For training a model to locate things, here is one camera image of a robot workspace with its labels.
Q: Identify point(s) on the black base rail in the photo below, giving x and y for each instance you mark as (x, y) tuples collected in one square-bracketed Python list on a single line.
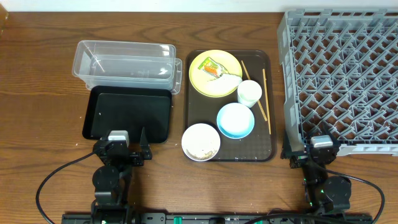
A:
[(161, 218)]

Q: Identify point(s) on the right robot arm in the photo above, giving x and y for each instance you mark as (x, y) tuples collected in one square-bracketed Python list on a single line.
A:
[(327, 195)]

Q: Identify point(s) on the light blue bowl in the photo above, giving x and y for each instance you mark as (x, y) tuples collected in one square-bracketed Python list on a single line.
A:
[(235, 120)]

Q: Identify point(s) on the wooden chopstick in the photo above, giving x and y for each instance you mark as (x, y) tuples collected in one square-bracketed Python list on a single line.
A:
[(267, 100), (258, 102)]

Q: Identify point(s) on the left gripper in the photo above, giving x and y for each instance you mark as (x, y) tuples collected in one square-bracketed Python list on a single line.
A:
[(132, 156)]

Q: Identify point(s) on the dark brown serving tray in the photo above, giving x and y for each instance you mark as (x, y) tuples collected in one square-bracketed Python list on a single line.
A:
[(259, 145)]

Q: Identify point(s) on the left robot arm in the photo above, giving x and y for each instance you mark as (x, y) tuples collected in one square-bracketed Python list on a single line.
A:
[(113, 179)]

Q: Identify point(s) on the white round bowl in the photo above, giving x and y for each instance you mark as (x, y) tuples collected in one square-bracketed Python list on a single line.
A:
[(201, 142)]

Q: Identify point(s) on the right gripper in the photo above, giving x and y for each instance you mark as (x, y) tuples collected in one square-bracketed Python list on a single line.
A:
[(301, 158)]

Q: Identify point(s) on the left wooden chopstick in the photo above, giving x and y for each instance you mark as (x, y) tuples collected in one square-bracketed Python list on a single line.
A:
[(258, 102)]

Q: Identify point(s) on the white paper cup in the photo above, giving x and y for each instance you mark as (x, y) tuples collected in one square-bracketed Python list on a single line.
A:
[(249, 92)]

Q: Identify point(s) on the right wooden chopstick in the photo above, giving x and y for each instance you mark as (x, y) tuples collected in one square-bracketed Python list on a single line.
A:
[(267, 100)]

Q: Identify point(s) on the grey plastic dishwasher rack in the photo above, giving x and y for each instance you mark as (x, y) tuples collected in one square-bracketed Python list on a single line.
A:
[(340, 67)]

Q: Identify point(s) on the black waste tray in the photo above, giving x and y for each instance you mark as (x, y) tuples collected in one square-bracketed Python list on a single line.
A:
[(112, 108)]

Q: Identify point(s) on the yellow round plate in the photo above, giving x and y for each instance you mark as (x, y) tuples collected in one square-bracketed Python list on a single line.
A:
[(199, 78)]

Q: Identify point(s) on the green snack wrapper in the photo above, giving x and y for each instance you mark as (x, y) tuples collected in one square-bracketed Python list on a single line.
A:
[(213, 68)]

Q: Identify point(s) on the clear plastic waste bin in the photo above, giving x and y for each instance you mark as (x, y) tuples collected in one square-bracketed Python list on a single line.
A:
[(128, 64)]

